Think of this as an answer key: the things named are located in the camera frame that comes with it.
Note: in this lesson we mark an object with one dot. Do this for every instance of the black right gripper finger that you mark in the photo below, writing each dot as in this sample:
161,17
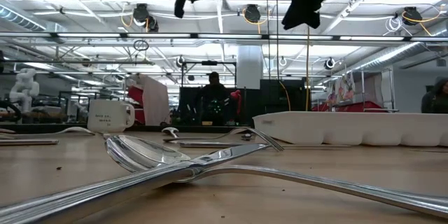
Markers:
301,18

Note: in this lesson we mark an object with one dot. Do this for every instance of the silver fork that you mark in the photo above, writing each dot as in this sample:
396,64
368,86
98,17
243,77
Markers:
267,139

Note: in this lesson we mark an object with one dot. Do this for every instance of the silver spoon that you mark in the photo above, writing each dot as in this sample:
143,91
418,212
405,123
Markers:
147,154
82,129
170,131

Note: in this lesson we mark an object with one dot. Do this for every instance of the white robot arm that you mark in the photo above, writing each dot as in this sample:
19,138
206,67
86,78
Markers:
24,87

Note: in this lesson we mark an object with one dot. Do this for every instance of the long light strip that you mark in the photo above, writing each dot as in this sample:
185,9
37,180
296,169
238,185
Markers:
157,35

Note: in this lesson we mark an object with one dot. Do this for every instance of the white building column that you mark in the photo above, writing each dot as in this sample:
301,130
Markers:
250,66

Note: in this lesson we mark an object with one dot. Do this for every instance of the black partition cabinet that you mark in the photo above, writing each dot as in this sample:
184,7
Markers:
280,94

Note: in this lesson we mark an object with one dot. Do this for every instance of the person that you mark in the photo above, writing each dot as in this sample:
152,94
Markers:
435,99
213,98

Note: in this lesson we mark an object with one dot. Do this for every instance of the white cutlery organizer tray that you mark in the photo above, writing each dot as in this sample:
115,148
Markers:
350,127

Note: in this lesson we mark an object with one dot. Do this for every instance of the white tilted panel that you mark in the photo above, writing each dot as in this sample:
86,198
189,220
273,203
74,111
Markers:
155,101

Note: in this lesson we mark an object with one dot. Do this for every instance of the pink and white mug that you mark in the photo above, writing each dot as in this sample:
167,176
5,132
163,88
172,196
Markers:
108,115

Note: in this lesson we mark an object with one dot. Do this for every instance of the black rig frame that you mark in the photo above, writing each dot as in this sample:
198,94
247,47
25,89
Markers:
209,62

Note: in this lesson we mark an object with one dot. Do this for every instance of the silver ventilation duct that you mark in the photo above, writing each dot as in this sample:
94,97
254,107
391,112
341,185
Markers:
21,17
402,54

